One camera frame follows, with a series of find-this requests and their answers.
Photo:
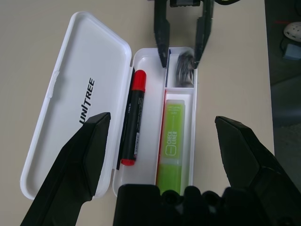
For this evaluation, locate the small metal binder clip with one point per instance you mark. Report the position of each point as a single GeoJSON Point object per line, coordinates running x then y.
{"type": "Point", "coordinates": [184, 68]}

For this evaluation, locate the blue grey box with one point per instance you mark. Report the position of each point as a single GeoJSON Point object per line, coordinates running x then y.
{"type": "Point", "coordinates": [292, 51]}

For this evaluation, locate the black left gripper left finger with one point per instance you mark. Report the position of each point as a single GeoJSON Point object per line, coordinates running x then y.
{"type": "Point", "coordinates": [77, 169]}

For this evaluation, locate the green highlighter pen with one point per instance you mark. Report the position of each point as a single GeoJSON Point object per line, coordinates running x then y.
{"type": "Point", "coordinates": [172, 141]}

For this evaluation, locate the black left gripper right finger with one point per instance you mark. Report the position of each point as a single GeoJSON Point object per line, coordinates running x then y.
{"type": "Point", "coordinates": [249, 164]}

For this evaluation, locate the white plastic pencil case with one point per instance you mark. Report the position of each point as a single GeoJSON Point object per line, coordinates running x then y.
{"type": "Point", "coordinates": [77, 58]}

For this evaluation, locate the white perforated shoe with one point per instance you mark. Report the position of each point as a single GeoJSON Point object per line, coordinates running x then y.
{"type": "Point", "coordinates": [294, 30]}

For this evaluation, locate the black marker with red cap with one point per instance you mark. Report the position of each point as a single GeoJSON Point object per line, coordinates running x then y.
{"type": "Point", "coordinates": [134, 117]}

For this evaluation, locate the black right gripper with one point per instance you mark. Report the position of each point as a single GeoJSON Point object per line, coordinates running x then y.
{"type": "Point", "coordinates": [185, 2]}

